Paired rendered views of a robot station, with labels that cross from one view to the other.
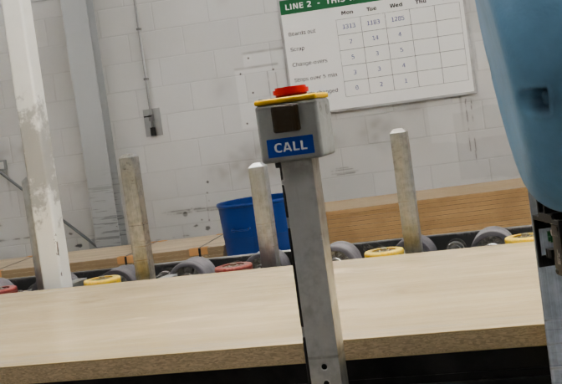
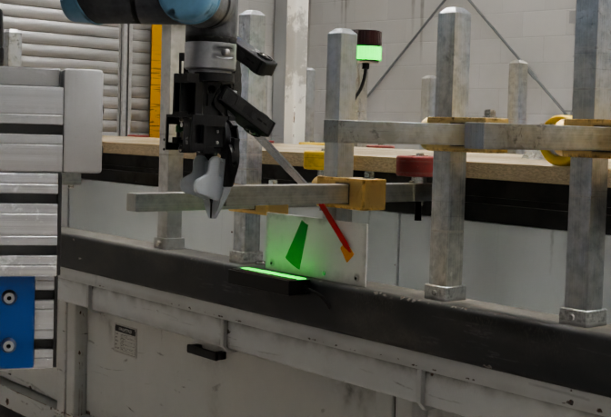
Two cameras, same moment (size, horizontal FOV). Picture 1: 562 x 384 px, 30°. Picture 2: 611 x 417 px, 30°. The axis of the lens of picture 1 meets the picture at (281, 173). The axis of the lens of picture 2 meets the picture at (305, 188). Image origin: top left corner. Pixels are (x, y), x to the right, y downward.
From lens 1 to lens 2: 168 cm
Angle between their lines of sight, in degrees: 36
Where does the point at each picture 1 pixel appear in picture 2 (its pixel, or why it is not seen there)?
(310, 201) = (168, 45)
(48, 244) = (289, 114)
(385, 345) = not seen: hidden behind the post
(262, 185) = (427, 93)
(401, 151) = (514, 78)
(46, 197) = (293, 80)
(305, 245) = (165, 70)
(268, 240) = not seen: hidden behind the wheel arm
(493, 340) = (298, 160)
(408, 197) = (514, 116)
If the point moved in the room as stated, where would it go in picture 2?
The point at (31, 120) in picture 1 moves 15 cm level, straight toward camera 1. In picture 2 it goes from (292, 23) to (272, 18)
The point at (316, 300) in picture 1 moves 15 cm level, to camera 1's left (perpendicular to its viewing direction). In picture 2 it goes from (165, 102) to (111, 101)
